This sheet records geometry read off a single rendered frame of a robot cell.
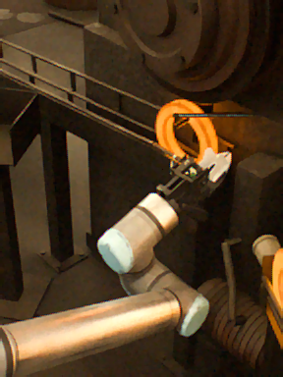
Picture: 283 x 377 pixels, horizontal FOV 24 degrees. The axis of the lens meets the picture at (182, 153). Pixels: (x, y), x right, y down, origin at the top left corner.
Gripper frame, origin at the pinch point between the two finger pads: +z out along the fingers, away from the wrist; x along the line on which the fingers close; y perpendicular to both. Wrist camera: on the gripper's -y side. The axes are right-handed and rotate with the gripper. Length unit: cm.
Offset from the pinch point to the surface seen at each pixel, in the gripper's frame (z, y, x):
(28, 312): -49, -62, 53
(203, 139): -1.2, 4.3, 5.3
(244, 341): -27.0, -17.5, -26.1
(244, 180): -4.7, 3.5, -10.0
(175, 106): 0.2, 8.9, 15.1
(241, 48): 3.7, 32.7, -6.2
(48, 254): -29, -69, 71
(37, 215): -19, -72, 92
